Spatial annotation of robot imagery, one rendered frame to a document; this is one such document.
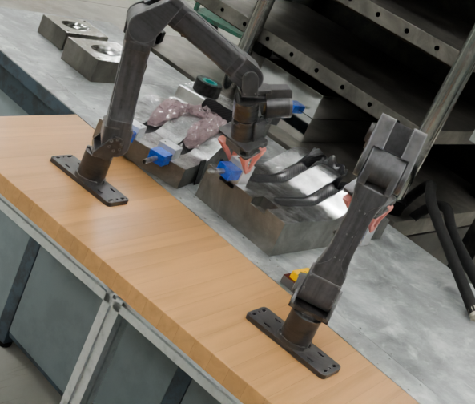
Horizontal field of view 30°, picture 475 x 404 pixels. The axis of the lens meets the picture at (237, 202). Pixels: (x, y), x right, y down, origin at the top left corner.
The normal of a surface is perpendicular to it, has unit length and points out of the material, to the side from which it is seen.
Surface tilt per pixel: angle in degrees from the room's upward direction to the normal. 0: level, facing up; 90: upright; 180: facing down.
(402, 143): 74
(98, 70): 90
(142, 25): 90
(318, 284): 87
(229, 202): 90
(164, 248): 0
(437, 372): 0
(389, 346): 0
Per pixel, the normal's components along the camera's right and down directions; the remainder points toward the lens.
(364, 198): -0.20, 0.26
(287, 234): 0.67, 0.54
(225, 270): 0.39, -0.84
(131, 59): 0.05, 0.57
